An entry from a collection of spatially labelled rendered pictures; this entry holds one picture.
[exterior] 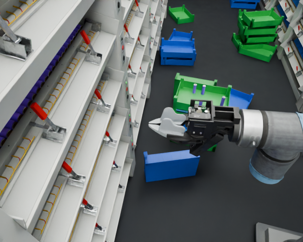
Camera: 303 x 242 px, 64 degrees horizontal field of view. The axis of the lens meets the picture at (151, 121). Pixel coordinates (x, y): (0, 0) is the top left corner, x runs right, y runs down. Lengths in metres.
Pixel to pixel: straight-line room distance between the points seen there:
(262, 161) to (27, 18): 0.60
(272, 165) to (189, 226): 0.80
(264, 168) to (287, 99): 1.54
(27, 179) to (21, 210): 0.05
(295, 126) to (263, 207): 0.98
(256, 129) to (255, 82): 1.69
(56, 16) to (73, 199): 0.42
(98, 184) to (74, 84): 0.39
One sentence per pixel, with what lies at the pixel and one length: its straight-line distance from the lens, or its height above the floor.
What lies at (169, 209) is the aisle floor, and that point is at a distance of 1.41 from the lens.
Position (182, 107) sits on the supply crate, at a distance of 1.38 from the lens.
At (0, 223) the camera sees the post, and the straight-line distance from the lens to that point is 0.39.
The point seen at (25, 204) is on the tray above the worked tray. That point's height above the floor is 0.92.
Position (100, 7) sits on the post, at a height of 1.00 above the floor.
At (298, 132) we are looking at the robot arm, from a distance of 0.61.
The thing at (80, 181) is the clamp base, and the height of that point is 0.75.
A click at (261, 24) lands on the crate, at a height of 0.27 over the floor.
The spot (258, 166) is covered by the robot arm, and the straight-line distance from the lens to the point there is 0.70.
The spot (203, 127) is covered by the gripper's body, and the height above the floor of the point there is 0.89.
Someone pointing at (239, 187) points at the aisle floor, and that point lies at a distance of 1.55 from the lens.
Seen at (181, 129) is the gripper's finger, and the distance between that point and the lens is 0.58.
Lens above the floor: 1.31
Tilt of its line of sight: 48 degrees down
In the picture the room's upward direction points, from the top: straight up
